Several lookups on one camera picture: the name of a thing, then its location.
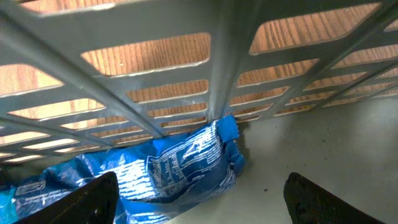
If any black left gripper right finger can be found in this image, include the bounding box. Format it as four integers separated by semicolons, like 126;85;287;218
284;172;383;224

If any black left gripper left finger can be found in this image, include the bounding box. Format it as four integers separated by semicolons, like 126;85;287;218
16;172;119;224

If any blue cookie packet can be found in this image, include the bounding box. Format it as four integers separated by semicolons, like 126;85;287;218
1;115;245;223

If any grey plastic mesh basket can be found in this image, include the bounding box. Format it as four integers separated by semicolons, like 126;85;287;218
0;0;398;224

